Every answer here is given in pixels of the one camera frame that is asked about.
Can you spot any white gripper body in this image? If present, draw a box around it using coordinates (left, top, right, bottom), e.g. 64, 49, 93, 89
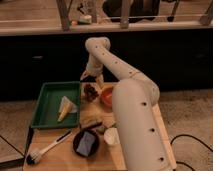
80, 64, 103, 80

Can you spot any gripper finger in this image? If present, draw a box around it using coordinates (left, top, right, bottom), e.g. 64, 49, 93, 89
95, 76, 104, 89

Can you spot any dark grape bunch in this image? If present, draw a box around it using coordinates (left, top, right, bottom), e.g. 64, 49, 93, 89
84, 84, 99, 102

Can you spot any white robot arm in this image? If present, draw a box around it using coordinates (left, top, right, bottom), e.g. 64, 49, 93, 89
82, 37, 176, 171

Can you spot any white metal cup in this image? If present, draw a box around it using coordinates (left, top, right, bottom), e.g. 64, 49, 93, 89
104, 128, 120, 146

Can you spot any orange bowl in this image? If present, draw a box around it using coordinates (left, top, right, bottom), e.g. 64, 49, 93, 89
100, 87, 113, 108

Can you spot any black round plate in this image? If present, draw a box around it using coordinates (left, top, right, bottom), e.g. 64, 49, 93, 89
73, 130, 100, 157

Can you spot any green plastic tray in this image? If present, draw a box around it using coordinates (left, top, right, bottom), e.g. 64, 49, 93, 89
31, 81, 80, 129

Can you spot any blue sponge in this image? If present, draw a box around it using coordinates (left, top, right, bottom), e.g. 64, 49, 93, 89
76, 132, 95, 156

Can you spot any wooden railing shelf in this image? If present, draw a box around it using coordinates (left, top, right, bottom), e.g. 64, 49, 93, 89
0, 0, 212, 35

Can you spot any white dish brush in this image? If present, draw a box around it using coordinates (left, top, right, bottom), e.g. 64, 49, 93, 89
26, 131, 71, 165

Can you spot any black handled tool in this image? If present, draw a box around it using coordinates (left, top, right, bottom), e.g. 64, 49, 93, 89
80, 120, 102, 130

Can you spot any black floor cable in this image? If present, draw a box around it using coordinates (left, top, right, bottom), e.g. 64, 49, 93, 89
169, 133, 213, 171

